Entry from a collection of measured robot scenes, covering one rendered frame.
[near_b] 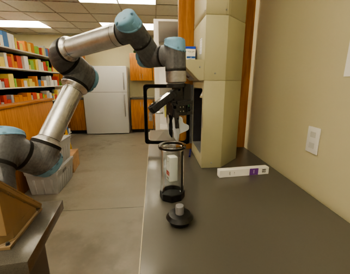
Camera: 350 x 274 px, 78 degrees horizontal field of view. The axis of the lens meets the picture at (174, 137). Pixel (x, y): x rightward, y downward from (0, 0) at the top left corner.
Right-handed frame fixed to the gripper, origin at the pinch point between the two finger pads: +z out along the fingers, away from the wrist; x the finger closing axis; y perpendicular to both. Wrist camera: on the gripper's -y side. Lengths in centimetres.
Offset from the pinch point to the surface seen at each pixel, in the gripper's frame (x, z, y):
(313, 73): -7, -22, 63
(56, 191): 213, 116, -85
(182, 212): -18.8, 20.9, -4.4
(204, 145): 22.6, 14.0, 26.2
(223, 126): 20.8, 4.5, 37.0
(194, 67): 24.8, -26.5, 21.7
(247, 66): 49, -27, 73
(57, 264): 88, 118, -69
